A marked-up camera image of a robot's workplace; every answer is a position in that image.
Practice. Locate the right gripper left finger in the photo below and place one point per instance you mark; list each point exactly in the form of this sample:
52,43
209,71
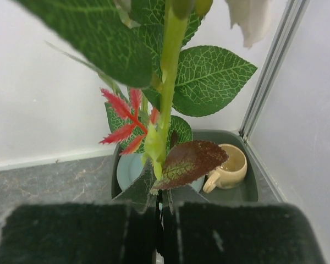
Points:
141,219

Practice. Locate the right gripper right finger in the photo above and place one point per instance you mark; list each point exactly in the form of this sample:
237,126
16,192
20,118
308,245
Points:
173,234

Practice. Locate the dark green tray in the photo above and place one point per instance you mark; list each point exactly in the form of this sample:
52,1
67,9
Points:
246,191

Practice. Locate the right aluminium corner post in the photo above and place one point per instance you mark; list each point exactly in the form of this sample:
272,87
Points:
287,27

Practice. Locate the beige ceramic mug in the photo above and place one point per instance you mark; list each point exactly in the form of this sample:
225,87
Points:
231,173

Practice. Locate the teal ceramic plate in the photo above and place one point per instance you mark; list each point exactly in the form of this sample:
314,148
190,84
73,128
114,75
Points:
129,168

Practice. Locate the pink rose stem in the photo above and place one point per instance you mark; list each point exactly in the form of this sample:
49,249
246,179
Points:
139,49

